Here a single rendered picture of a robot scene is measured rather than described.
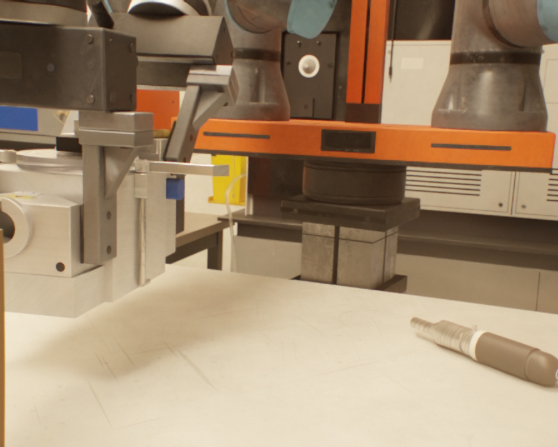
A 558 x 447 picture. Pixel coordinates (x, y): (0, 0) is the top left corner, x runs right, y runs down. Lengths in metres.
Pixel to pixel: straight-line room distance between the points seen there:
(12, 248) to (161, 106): 1.57
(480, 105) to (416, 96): 1.13
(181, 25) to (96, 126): 0.23
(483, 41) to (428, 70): 1.11
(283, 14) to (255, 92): 0.27
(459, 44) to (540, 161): 0.19
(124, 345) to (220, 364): 0.09
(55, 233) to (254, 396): 0.18
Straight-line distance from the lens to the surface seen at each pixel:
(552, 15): 0.87
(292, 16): 0.79
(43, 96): 0.49
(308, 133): 1.00
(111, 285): 0.53
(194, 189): 3.62
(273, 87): 1.06
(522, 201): 2.09
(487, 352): 0.61
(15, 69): 0.50
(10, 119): 1.94
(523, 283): 2.06
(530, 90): 1.02
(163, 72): 0.68
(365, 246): 1.02
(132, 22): 0.71
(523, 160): 0.98
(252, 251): 2.21
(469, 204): 2.10
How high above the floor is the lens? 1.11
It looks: 10 degrees down
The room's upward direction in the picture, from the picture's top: 2 degrees clockwise
